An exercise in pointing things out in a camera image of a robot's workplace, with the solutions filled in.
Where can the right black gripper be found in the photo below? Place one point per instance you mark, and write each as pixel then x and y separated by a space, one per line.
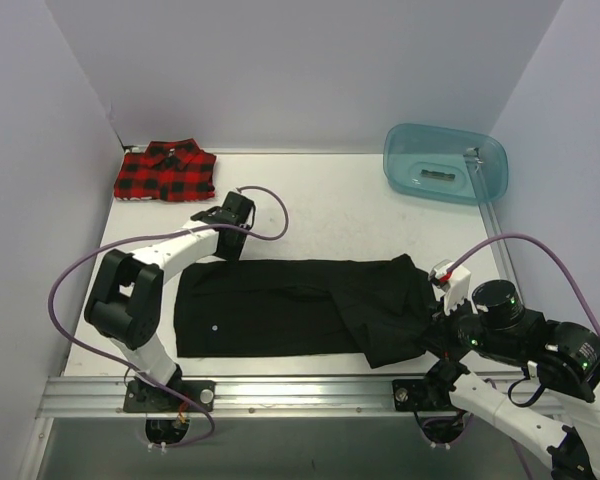
pixel 441 326

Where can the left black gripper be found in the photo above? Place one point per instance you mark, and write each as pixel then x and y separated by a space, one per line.
pixel 231 245

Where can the black long sleeve shirt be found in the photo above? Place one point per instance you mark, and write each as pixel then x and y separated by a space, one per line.
pixel 282 308

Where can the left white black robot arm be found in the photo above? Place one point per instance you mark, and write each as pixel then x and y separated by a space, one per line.
pixel 125 302

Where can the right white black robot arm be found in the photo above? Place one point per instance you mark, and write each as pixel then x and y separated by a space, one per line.
pixel 560 422

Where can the red black plaid folded shirt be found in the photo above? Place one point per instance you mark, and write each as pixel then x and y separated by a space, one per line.
pixel 172 172

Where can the teal plastic bin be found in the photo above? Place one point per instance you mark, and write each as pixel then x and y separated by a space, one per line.
pixel 443 164

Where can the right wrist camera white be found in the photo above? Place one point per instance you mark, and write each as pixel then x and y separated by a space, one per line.
pixel 453 283

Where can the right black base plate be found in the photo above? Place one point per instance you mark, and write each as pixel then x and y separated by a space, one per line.
pixel 418 395

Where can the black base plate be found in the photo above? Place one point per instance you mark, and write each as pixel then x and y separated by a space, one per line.
pixel 143 398
pixel 418 395

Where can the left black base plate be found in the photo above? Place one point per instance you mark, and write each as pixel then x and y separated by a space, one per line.
pixel 143 398

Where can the aluminium front rail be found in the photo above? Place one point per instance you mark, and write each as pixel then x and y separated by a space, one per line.
pixel 235 397

